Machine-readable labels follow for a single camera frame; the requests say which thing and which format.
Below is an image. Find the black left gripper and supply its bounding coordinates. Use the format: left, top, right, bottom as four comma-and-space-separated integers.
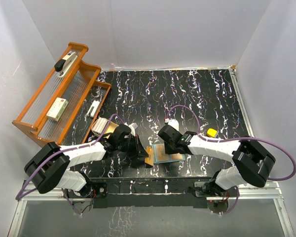
117, 134, 148, 158

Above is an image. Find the orange credit card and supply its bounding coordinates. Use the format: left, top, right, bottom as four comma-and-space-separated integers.
155, 144, 169, 161
145, 147, 154, 166
171, 154, 185, 161

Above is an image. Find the mint green card holder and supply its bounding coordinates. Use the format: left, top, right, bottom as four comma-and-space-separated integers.
152, 144, 185, 163

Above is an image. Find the tan oval wooden tray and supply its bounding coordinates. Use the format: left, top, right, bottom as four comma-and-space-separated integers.
91, 117, 118, 137

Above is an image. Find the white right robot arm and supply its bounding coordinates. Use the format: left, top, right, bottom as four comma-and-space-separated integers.
158, 124, 276, 196

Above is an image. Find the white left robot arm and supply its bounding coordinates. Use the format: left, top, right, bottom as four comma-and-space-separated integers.
24, 123, 148, 197

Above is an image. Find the white card stack in tray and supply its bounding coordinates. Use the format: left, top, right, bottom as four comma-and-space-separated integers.
91, 117, 109, 134

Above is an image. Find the yellow eraser block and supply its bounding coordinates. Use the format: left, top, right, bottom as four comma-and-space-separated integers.
206, 128, 218, 138

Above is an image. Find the white small clip object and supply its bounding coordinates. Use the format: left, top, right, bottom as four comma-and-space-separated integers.
87, 101, 100, 118

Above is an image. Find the orange wooden shelf rack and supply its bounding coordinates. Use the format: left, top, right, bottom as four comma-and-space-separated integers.
12, 42, 111, 147

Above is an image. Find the white small cardboard box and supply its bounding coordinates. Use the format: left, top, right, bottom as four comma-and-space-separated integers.
46, 97, 68, 121

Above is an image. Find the black and white stapler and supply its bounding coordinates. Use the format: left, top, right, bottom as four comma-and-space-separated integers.
54, 51, 77, 78

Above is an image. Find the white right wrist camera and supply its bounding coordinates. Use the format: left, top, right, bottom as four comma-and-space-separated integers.
164, 118, 179, 131

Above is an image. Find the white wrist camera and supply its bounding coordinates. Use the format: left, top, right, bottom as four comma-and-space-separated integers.
164, 118, 179, 131
128, 123, 138, 136

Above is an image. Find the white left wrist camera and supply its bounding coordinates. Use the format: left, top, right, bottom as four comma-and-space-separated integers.
128, 123, 138, 136

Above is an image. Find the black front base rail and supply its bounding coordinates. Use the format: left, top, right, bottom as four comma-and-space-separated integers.
64, 177, 240, 209

